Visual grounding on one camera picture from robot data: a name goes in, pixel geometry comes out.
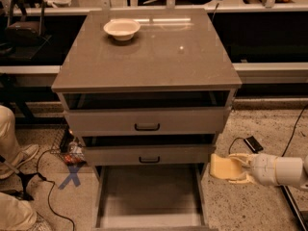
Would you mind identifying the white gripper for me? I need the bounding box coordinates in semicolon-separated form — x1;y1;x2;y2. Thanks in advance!
228;153;277;186

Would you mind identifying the yellow sponge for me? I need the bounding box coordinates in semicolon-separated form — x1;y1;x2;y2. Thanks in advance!
210;154;244;180

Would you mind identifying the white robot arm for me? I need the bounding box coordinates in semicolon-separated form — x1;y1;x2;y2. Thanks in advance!
229;153;308;191

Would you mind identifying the top grey drawer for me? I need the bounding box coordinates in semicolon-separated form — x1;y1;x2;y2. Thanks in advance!
63;90;233;136

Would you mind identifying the open bottom grey drawer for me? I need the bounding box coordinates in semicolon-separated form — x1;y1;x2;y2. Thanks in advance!
91;165;210;231

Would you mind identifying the grey drawer cabinet with countertop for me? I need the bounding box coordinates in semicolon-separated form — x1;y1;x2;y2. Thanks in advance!
51;8;243;231

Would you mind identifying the middle grey drawer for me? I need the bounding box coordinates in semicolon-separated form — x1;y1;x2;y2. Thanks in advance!
84;134;215;166

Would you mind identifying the black power adapter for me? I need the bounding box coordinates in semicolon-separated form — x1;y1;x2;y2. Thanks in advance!
244;136;263;153

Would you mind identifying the black bar on floor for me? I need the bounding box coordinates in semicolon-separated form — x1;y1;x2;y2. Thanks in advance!
281;186;308;231

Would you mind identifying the blue tape cross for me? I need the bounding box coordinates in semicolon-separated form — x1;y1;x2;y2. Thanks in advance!
59;164;83;190

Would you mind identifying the white bowl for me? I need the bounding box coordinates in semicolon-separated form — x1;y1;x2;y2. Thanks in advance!
103;18;141;41

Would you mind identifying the black tripod stand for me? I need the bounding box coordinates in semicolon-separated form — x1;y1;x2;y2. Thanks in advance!
0;154;47;204

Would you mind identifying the beige trouser leg lower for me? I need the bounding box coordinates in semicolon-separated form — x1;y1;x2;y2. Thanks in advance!
0;192;37;231

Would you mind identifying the beige trouser leg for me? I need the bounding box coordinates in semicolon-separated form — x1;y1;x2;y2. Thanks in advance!
0;106;20;152
0;192;37;231

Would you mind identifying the beige trouser leg upper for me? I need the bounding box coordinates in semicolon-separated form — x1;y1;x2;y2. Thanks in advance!
0;106;20;152

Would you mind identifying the black chair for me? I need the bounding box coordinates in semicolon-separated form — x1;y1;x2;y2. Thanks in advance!
0;0;48;61

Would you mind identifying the black cable on right floor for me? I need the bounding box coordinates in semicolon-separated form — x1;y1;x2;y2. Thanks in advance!
228;103;308;159

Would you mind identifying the black cable on floor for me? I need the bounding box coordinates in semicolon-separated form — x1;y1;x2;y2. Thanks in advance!
228;103;308;159
36;148;76;231

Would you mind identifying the black top drawer handle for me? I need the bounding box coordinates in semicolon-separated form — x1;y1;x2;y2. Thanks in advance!
134;123;161;131

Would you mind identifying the black drawer handle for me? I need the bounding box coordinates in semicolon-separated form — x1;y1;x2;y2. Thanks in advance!
134;123;161;131
139;156;161;164

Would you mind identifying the black middle drawer handle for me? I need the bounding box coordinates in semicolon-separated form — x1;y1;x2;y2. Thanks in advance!
139;156;161;164

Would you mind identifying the wire basket with items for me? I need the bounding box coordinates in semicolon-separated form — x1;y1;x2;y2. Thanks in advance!
50;126;86;166

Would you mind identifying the black cable on left floor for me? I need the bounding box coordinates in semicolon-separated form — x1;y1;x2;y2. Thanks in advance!
36;148;76;231

